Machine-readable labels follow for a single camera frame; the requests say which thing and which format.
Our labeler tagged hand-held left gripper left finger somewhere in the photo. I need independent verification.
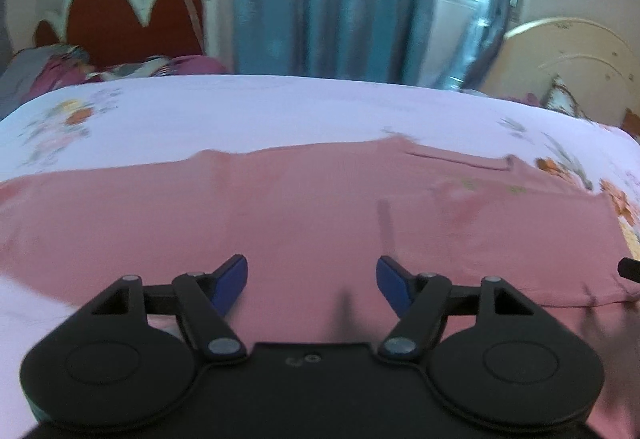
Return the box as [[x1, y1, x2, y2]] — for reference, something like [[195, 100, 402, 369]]
[[91, 254, 249, 363]]

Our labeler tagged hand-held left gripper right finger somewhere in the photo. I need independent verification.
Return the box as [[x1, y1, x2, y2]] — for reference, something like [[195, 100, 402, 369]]
[[376, 255, 535, 364]]

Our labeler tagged pink knit garment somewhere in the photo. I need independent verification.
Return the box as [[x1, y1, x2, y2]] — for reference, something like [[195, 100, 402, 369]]
[[0, 133, 632, 439]]

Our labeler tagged orange patterned cushion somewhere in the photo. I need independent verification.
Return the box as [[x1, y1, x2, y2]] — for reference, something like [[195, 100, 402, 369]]
[[619, 108, 640, 142]]

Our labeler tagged floral bed sheet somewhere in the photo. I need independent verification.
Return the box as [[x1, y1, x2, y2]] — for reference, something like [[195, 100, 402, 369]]
[[0, 74, 640, 439]]

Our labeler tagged white patterned cushion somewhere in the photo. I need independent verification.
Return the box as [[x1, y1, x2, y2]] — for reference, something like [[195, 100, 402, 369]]
[[546, 75, 593, 120]]

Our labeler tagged cream round headboard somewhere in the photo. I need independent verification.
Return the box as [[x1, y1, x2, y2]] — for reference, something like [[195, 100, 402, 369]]
[[482, 18, 640, 140]]

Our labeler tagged purple floral quilt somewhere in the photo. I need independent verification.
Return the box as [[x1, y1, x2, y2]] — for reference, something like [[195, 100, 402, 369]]
[[20, 45, 228, 102]]

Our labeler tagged red headboard with white trim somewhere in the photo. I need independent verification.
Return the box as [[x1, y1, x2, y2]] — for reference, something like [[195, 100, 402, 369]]
[[34, 0, 221, 70]]

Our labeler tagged grey pillow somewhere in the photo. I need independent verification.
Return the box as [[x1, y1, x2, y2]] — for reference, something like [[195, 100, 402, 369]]
[[0, 48, 53, 120]]

